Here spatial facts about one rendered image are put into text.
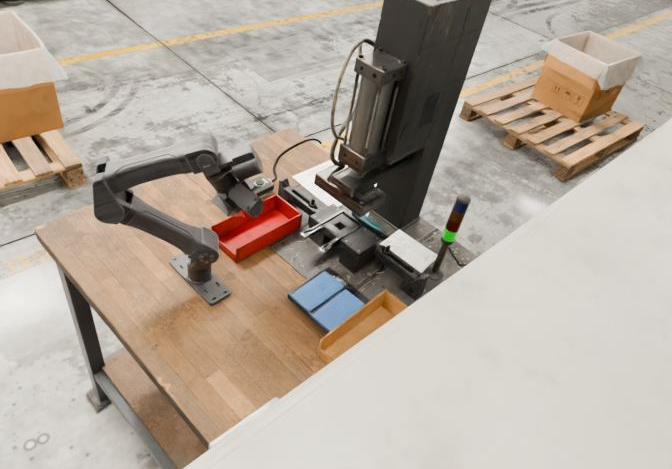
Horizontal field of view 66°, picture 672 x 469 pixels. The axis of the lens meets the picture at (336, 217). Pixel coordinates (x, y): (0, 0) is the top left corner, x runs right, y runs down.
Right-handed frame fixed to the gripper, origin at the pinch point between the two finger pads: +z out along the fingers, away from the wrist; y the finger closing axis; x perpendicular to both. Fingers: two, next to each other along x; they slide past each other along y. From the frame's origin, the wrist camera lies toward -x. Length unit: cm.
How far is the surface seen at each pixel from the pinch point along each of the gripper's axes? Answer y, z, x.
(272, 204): 10.0, 25.4, 12.2
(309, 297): -5.6, 17.4, -22.3
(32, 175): -46, 84, 175
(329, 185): 20.6, 7.9, -8.8
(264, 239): -1.1, 18.0, 0.9
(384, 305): 6.5, 25.5, -37.2
